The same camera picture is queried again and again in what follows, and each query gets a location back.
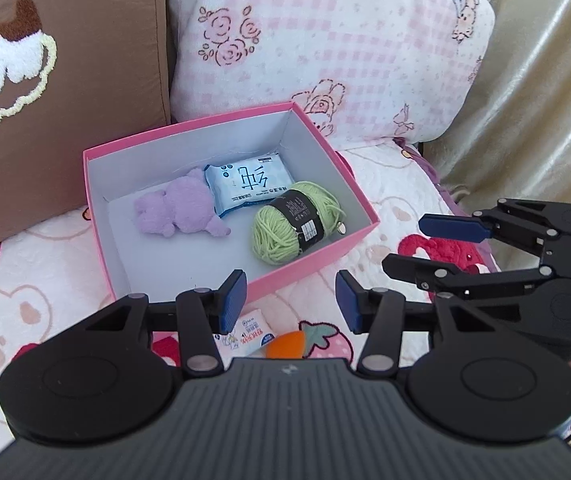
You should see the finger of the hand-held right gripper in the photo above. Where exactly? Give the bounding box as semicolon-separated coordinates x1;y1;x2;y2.
382;254;555;304
418;199;559;262

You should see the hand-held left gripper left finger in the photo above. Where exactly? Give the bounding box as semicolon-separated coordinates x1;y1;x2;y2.
85;269;248;378

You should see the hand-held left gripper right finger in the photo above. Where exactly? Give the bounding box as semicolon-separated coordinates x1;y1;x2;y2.
334;269;501;376

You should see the white tissue pack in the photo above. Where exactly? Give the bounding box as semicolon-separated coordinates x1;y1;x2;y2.
212;310;273;361

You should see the orange carrot toy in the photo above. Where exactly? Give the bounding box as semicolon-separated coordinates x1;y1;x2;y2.
265;330;311;360

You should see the green yarn ball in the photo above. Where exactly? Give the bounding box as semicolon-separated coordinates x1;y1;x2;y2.
251;181;349;266

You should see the purple plush toy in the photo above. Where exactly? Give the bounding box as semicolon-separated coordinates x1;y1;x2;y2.
132;167;232;238

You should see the blue wet wipes pack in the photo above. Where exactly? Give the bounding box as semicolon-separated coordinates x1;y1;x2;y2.
204;152;296;218

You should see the pink cardboard box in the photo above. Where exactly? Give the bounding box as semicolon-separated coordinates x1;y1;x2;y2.
82;101;381;306

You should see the beige curtain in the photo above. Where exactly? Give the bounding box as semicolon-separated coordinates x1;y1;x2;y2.
425;0;571;273

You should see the white quilt with red print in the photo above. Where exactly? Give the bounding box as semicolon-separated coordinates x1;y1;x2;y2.
0;142;496;461

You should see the pink checkered rose pillow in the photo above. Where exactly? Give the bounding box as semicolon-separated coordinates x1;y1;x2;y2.
165;0;496;148

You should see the brown embroidered cushion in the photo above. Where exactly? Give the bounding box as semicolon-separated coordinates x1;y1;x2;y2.
0;0;172;261

